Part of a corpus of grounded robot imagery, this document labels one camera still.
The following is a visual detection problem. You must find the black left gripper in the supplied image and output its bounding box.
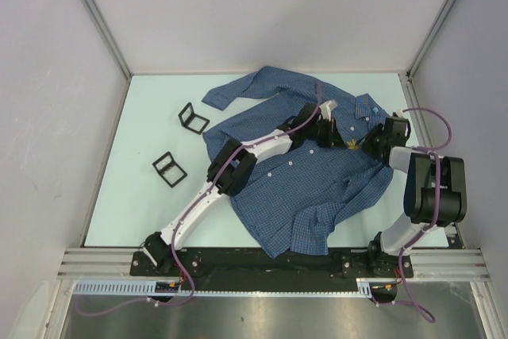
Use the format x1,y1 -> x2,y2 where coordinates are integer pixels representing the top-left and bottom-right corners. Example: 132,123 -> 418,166
303,117 -> 346,148

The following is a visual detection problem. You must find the gold leaf brooch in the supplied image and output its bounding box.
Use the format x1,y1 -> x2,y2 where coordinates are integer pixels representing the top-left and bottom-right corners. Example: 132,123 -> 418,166
346,140 -> 358,151

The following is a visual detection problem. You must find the blue checked shirt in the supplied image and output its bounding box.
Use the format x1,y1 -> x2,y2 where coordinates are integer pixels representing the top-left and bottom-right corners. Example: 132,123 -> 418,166
203,67 -> 393,257

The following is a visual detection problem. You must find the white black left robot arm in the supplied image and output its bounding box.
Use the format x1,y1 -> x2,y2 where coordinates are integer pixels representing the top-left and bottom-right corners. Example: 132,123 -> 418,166
141,100 -> 345,275

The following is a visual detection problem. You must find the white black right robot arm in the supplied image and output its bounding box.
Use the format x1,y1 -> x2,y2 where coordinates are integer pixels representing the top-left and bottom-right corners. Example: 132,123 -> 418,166
359,116 -> 467,277

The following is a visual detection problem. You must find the black open box upper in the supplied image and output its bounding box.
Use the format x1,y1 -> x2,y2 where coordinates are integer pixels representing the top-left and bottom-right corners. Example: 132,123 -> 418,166
178,102 -> 210,135

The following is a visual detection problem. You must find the black open box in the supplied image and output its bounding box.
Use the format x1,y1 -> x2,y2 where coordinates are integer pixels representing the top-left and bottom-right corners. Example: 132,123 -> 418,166
178,102 -> 210,135
152,151 -> 187,188

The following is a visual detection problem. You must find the black open box lower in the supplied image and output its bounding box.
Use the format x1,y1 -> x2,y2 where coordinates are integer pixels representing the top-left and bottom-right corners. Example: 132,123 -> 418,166
152,151 -> 187,188

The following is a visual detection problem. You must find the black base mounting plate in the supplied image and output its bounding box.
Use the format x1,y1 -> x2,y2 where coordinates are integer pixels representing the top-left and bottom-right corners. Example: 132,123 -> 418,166
129,246 -> 414,293

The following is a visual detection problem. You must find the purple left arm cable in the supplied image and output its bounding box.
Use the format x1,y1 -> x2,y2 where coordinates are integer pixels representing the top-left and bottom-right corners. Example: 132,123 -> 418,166
75,83 -> 325,316

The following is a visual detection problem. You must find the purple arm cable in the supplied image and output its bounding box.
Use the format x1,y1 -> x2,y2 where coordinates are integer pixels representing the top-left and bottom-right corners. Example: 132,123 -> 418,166
372,106 -> 454,323
75,83 -> 325,316

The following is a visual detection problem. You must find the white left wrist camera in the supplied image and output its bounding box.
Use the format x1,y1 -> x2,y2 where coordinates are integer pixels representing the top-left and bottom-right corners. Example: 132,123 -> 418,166
319,100 -> 337,121

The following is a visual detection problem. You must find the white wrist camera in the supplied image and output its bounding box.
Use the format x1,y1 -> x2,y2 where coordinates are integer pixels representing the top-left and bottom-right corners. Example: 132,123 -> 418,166
392,110 -> 406,119
319,100 -> 337,121

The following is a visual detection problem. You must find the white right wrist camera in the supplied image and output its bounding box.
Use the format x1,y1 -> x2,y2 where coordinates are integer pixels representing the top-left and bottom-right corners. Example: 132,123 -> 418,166
392,110 -> 406,119

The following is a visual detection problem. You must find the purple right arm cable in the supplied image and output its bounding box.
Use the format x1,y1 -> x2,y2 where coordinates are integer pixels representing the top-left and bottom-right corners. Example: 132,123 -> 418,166
372,106 -> 454,323

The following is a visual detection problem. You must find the aluminium front rail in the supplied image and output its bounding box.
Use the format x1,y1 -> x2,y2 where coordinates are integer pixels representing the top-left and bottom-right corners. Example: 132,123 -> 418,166
57,248 -> 491,282

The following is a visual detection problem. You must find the right aluminium frame post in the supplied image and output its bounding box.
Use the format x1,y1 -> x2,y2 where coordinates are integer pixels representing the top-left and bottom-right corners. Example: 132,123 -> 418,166
406,0 -> 458,81

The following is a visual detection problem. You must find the aluminium frame post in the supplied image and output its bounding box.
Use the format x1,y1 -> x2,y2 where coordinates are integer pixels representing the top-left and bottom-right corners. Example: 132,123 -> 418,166
80,0 -> 132,80
406,0 -> 458,81

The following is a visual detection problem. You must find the white slotted cable duct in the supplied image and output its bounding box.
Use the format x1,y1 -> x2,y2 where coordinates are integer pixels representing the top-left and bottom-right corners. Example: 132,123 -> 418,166
74,279 -> 398,298

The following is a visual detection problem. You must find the left aluminium frame post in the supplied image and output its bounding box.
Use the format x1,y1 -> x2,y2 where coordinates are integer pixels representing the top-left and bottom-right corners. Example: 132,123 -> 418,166
80,0 -> 132,80

